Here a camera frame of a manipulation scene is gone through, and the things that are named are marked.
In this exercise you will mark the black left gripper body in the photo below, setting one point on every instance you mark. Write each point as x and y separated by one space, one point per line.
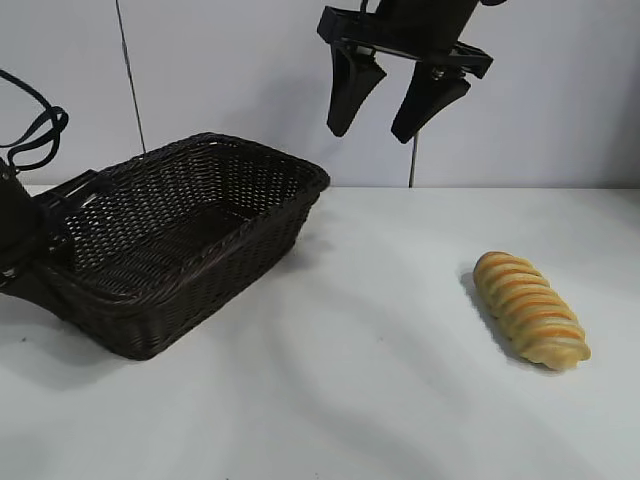
17 220

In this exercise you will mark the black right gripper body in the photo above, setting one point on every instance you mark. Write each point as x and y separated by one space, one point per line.
417 25

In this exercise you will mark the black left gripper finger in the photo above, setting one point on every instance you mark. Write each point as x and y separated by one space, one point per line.
25 287
62 252

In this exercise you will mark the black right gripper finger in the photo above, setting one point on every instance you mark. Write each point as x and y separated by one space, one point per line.
427 102
350 87

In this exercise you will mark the dark brown woven wicker basket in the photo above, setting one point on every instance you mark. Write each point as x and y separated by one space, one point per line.
200 225

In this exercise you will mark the long twisted striped bread loaf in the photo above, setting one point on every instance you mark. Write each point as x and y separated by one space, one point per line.
530 310

